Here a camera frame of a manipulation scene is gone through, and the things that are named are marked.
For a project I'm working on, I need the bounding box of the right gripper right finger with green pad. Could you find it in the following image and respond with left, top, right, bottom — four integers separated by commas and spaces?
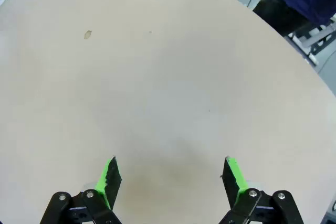
219, 156, 305, 224

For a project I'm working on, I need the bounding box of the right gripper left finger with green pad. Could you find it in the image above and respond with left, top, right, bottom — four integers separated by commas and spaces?
39, 155, 124, 224

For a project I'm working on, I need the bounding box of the black metal frame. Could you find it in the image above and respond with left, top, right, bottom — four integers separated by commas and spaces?
287, 15, 336, 66

